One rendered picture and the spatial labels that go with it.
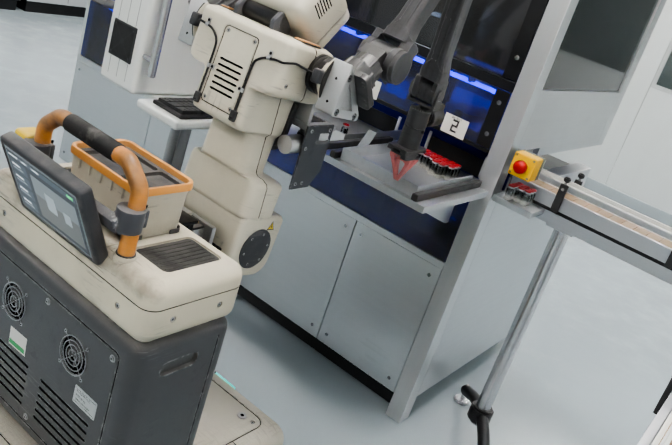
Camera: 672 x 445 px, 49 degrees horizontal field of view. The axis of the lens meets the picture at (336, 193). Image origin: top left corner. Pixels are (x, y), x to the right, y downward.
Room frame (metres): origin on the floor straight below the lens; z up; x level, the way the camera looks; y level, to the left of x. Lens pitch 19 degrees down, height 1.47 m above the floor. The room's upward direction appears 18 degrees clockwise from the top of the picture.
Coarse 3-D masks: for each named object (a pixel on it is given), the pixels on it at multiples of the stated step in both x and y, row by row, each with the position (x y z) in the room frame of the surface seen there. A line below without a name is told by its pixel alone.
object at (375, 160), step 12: (384, 144) 2.18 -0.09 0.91; (348, 156) 1.99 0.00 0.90; (360, 156) 1.97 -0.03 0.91; (372, 156) 2.12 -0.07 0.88; (384, 156) 2.16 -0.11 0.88; (360, 168) 1.96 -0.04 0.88; (372, 168) 1.94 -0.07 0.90; (384, 168) 1.93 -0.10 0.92; (420, 168) 2.16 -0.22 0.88; (384, 180) 1.92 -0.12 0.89; (408, 180) 2.00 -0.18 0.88; (420, 180) 2.04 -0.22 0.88; (432, 180) 2.08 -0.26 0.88; (444, 180) 2.00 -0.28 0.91; (456, 180) 2.06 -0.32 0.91; (468, 180) 2.14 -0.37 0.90; (408, 192) 1.88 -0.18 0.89
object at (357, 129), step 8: (320, 112) 2.45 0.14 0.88; (328, 120) 2.37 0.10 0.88; (336, 120) 2.41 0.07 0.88; (344, 120) 2.45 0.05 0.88; (360, 120) 2.52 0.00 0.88; (336, 128) 2.31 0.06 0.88; (352, 128) 2.37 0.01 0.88; (360, 128) 2.41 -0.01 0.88; (368, 128) 2.44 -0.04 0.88; (376, 128) 2.48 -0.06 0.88; (336, 136) 2.16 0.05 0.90; (344, 136) 2.14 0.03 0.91; (352, 136) 2.18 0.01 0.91; (360, 136) 2.22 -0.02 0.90; (376, 136) 2.30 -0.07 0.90; (392, 136) 2.39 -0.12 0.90
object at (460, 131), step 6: (450, 114) 2.27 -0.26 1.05; (444, 120) 2.27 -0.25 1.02; (450, 120) 2.26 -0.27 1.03; (462, 120) 2.24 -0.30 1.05; (444, 126) 2.27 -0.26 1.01; (450, 126) 2.26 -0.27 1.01; (462, 126) 2.24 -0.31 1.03; (450, 132) 2.26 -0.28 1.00; (456, 132) 2.25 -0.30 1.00; (462, 132) 2.24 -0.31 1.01; (462, 138) 2.23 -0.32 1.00
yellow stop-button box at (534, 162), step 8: (520, 152) 2.13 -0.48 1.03; (528, 152) 2.17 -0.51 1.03; (512, 160) 2.14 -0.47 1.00; (528, 160) 2.11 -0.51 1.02; (536, 160) 2.10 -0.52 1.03; (544, 160) 2.15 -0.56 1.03; (512, 168) 2.13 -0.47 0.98; (528, 168) 2.11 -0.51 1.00; (536, 168) 2.12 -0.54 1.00; (520, 176) 2.12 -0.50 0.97; (528, 176) 2.10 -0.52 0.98; (536, 176) 2.15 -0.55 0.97
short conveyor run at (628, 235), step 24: (552, 192) 2.18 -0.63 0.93; (576, 192) 2.17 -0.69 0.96; (552, 216) 2.16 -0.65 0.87; (576, 216) 2.13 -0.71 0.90; (600, 216) 2.09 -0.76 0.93; (624, 216) 2.09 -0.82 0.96; (600, 240) 2.08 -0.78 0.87; (624, 240) 2.05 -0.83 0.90; (648, 240) 2.02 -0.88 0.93; (648, 264) 2.00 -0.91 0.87
